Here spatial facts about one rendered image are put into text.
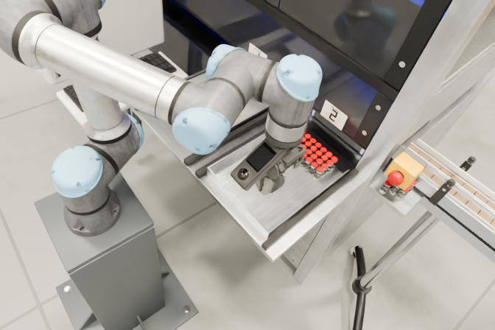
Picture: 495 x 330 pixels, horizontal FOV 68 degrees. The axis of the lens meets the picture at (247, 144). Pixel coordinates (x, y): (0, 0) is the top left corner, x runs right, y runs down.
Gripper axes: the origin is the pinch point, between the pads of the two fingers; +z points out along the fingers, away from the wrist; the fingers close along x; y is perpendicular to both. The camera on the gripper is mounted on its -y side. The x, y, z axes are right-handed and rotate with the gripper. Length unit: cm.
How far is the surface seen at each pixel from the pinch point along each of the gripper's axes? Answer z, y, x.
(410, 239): 42, 53, -31
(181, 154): 17.7, -0.2, 31.4
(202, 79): 16, 25, 54
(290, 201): 17.6, 14.5, -1.0
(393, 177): 5.1, 35.0, -16.9
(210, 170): 14.2, 1.3, 19.5
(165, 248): 106, -2, 45
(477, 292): 106, 107, -73
